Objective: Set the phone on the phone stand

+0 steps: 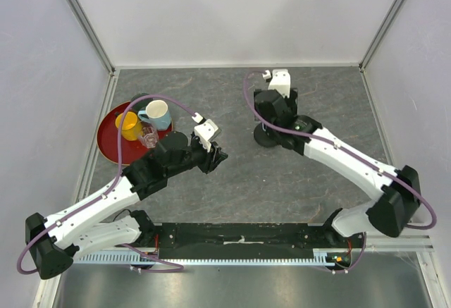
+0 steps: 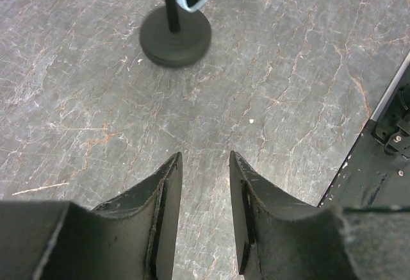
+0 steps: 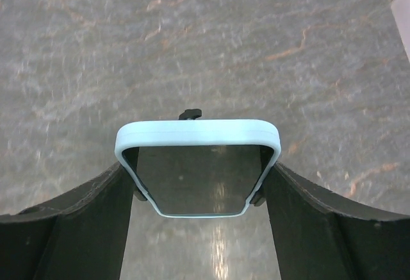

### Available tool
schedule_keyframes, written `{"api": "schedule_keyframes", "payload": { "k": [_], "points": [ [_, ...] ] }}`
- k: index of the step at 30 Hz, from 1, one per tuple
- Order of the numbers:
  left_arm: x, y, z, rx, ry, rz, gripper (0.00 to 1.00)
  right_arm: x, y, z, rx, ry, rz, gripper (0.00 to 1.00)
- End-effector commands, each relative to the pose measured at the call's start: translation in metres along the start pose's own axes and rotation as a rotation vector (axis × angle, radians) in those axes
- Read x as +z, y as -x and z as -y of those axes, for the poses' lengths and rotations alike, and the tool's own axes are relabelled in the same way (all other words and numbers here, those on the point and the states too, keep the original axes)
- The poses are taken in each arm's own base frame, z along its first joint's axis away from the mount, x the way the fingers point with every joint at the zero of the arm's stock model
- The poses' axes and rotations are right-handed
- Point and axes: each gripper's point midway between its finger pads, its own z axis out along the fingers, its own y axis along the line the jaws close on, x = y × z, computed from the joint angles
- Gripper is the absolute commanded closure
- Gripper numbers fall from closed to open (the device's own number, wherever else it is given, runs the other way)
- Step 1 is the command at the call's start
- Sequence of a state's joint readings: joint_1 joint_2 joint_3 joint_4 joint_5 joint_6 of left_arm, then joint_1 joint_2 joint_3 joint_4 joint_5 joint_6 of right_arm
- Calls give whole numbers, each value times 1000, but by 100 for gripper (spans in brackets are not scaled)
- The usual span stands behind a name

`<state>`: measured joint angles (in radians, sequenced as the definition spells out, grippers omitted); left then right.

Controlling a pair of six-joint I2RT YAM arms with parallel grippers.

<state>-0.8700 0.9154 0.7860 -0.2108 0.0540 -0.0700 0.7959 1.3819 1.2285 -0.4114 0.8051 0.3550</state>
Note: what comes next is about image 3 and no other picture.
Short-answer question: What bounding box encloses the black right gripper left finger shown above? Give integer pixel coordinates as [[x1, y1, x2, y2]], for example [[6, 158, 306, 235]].
[[1, 163, 135, 279]]

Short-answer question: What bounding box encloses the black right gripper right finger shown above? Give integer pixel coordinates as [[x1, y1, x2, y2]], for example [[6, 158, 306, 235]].
[[263, 163, 409, 279]]

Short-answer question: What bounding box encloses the black phone stand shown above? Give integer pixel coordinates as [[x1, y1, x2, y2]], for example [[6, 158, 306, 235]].
[[134, 108, 266, 207]]

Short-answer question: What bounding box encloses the phone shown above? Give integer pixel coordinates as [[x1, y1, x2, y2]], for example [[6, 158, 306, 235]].
[[115, 119, 281, 218]]

